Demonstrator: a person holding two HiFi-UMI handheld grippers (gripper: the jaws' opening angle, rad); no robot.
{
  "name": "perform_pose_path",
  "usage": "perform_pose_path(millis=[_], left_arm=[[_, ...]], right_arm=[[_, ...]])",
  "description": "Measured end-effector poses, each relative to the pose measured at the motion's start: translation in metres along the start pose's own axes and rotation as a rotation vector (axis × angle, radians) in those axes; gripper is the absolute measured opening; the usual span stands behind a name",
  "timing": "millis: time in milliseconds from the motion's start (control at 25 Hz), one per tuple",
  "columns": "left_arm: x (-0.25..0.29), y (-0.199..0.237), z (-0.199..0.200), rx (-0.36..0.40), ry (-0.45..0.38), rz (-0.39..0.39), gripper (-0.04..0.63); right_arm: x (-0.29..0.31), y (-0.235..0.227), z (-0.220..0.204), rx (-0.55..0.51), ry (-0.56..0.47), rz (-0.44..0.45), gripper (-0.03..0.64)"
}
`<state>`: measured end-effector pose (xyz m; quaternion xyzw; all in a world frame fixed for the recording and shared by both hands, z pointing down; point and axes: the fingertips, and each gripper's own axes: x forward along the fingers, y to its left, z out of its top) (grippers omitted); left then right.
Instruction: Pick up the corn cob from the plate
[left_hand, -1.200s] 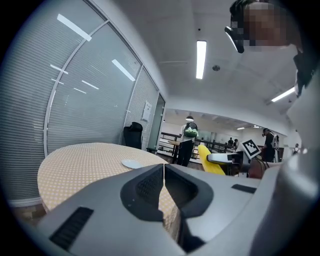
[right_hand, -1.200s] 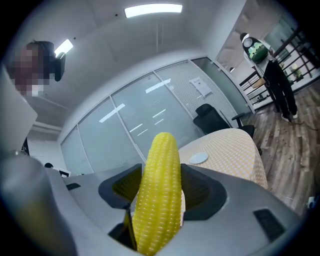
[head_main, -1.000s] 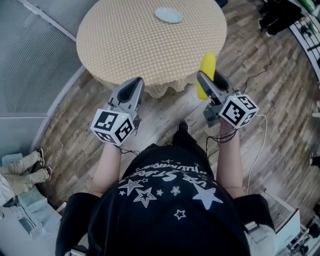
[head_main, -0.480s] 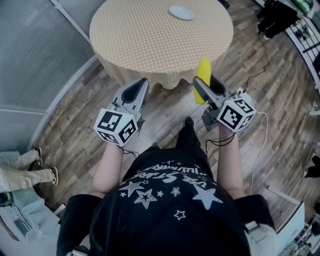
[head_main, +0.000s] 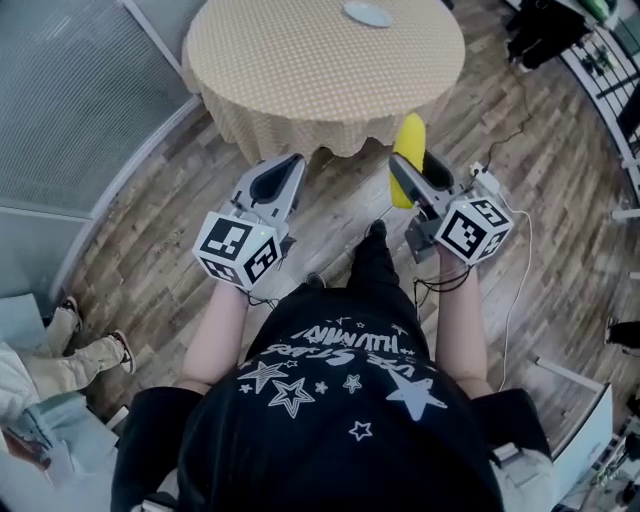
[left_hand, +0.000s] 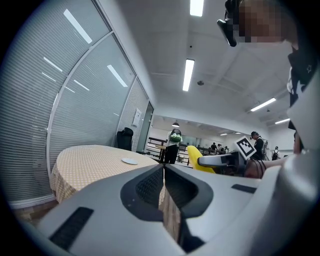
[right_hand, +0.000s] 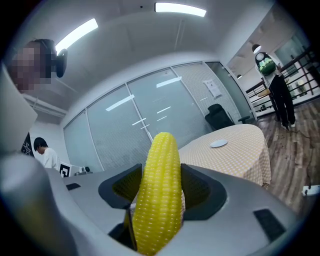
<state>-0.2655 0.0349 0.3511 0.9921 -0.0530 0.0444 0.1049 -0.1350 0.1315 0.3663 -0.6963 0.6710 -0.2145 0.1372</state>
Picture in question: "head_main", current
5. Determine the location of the person's black trouser leg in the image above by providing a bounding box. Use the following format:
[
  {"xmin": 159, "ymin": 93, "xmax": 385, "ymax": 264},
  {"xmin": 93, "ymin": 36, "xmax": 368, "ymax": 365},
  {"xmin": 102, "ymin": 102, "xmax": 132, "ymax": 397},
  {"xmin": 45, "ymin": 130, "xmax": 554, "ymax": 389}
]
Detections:
[{"xmin": 346, "ymin": 233, "xmax": 405, "ymax": 304}]

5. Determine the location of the small white plate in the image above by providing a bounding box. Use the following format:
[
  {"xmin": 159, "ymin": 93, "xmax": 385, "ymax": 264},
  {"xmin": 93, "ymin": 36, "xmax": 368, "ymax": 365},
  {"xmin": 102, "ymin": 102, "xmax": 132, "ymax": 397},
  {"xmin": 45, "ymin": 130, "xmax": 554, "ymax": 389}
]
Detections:
[{"xmin": 343, "ymin": 0, "xmax": 393, "ymax": 29}]

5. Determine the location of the person's black star-print shirt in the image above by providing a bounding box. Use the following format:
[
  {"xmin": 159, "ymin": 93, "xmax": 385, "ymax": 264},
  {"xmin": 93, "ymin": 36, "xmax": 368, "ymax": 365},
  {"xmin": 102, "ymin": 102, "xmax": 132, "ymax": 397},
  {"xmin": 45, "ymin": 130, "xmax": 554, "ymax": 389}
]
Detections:
[{"xmin": 112, "ymin": 282, "xmax": 555, "ymax": 512}]

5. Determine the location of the grey waist bag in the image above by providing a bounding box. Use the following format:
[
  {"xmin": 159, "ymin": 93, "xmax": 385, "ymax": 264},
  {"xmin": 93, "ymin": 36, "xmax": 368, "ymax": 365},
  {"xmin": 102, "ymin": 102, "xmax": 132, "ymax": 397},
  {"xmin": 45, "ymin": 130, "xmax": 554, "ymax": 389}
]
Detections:
[{"xmin": 488, "ymin": 441, "xmax": 557, "ymax": 512}]

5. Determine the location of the round table with dotted tablecloth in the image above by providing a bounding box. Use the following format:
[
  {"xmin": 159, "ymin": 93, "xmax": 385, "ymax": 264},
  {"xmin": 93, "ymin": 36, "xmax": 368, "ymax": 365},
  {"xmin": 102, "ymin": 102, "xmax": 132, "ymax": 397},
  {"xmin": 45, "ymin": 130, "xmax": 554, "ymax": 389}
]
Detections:
[{"xmin": 180, "ymin": 0, "xmax": 467, "ymax": 166}]

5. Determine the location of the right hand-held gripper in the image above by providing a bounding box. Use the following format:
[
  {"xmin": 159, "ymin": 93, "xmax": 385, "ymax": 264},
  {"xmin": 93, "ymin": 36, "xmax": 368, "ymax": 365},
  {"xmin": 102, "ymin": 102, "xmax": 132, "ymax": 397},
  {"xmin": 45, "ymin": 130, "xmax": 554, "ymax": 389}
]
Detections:
[{"xmin": 388, "ymin": 151, "xmax": 516, "ymax": 266}]

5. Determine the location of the yellow-green object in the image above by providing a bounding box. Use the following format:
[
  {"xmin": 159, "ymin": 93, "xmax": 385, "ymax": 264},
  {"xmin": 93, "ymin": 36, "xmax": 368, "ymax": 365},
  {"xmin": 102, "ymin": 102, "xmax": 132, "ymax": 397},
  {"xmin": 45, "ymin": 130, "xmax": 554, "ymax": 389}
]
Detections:
[{"xmin": 390, "ymin": 113, "xmax": 428, "ymax": 210}]

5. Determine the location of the white power adapter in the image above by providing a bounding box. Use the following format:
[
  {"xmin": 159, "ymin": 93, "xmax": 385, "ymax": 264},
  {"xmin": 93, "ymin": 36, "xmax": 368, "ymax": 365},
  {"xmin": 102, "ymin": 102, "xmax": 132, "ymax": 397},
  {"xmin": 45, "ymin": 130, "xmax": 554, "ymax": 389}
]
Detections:
[{"xmin": 468, "ymin": 161, "xmax": 502, "ymax": 195}]

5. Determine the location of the black floor cable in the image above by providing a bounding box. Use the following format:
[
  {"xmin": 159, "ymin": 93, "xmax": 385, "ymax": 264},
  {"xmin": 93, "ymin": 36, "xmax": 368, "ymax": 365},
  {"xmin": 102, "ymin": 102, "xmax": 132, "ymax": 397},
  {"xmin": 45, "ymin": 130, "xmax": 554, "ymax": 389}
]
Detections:
[{"xmin": 486, "ymin": 116, "xmax": 532, "ymax": 167}]

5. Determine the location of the white framed panel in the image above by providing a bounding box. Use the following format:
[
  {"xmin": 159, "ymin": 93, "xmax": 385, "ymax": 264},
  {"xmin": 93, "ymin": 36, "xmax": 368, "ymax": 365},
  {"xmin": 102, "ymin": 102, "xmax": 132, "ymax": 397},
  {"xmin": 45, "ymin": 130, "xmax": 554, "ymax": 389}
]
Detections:
[{"xmin": 533, "ymin": 353, "xmax": 617, "ymax": 495}]

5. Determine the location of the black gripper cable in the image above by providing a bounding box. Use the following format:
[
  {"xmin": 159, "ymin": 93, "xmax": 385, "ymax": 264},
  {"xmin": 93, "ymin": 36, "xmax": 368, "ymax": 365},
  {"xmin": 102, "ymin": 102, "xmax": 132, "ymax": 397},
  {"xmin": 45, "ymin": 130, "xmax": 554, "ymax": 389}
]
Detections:
[{"xmin": 412, "ymin": 262, "xmax": 472, "ymax": 321}]

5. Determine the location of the person's right forearm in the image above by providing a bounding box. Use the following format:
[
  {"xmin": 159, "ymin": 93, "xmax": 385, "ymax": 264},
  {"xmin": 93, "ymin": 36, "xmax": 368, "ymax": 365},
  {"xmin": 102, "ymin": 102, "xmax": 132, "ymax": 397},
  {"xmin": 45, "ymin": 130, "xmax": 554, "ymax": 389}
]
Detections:
[{"xmin": 429, "ymin": 249, "xmax": 495, "ymax": 400}]

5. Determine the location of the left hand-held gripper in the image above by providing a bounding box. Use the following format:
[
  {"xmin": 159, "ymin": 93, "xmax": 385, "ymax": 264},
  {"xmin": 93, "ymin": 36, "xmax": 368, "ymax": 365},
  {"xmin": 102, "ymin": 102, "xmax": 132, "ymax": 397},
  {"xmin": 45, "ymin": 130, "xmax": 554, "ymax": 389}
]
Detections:
[{"xmin": 193, "ymin": 151, "xmax": 308, "ymax": 292}]

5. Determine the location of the black metal railing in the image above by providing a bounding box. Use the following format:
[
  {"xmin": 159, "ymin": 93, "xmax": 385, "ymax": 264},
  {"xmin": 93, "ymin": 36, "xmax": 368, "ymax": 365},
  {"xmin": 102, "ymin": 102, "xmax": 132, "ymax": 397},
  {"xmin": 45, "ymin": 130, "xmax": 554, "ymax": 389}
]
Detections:
[{"xmin": 558, "ymin": 23, "xmax": 640, "ymax": 202}]

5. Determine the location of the person's left forearm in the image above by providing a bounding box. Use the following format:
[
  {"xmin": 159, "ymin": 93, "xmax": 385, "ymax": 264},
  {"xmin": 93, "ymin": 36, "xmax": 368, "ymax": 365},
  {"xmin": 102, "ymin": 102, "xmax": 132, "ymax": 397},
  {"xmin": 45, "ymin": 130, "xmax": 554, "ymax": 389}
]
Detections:
[{"xmin": 177, "ymin": 283, "xmax": 252, "ymax": 395}]

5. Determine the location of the white cable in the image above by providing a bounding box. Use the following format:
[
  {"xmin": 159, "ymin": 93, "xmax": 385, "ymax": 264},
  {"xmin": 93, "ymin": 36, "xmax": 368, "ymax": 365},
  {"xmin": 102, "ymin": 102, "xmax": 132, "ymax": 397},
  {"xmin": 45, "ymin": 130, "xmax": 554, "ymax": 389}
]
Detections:
[{"xmin": 498, "ymin": 208, "xmax": 535, "ymax": 395}]

